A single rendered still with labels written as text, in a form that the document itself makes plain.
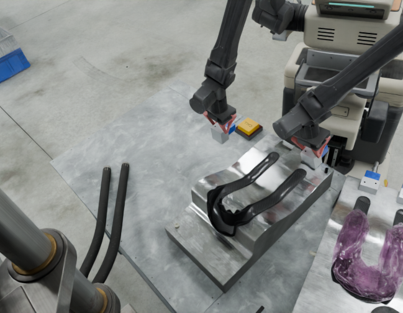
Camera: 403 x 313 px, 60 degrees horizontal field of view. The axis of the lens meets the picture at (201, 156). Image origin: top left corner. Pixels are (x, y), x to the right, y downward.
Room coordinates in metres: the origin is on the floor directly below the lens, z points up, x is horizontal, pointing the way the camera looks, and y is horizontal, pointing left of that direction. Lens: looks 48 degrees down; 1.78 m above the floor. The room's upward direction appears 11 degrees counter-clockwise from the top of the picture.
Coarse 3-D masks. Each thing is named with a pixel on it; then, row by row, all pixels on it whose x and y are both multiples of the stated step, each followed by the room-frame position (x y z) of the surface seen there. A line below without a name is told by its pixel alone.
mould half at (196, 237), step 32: (256, 160) 0.74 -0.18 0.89; (288, 160) 0.71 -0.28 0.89; (192, 192) 0.64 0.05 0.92; (256, 192) 0.61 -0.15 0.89; (320, 192) 0.61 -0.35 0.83; (192, 224) 0.56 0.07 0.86; (256, 224) 0.48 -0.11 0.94; (288, 224) 0.52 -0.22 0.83; (192, 256) 0.47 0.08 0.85; (224, 256) 0.44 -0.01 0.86; (256, 256) 0.44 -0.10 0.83; (224, 288) 0.36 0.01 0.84
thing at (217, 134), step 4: (240, 116) 0.91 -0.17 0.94; (236, 120) 0.90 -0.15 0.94; (216, 124) 0.88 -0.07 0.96; (232, 124) 0.87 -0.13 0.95; (212, 128) 0.86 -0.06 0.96; (216, 128) 0.86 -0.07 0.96; (220, 128) 0.85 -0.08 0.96; (232, 128) 0.86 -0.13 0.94; (212, 132) 0.86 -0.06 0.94; (216, 132) 0.84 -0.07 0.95; (220, 132) 0.83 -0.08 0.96; (228, 132) 0.85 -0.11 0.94; (212, 136) 0.86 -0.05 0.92; (216, 136) 0.85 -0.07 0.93; (220, 136) 0.83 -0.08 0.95; (224, 136) 0.84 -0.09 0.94; (228, 136) 0.85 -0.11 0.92; (216, 140) 0.85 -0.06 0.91; (220, 140) 0.83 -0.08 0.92; (224, 140) 0.83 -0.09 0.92
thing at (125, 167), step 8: (128, 168) 0.88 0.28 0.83; (120, 176) 0.83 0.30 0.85; (120, 184) 0.78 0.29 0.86; (120, 192) 0.74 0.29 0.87; (120, 200) 0.70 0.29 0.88; (120, 208) 0.66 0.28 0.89; (120, 216) 0.62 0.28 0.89; (112, 224) 0.60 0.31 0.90; (120, 224) 0.59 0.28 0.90; (112, 232) 0.56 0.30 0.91; (120, 232) 0.56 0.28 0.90
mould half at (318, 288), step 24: (360, 192) 0.56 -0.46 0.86; (384, 192) 0.55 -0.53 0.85; (336, 216) 0.48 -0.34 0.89; (384, 216) 0.47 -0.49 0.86; (336, 240) 0.41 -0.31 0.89; (312, 264) 0.37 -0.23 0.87; (312, 288) 0.29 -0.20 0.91; (336, 288) 0.28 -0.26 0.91; (312, 312) 0.24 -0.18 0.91; (336, 312) 0.23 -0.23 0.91; (360, 312) 0.22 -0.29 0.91
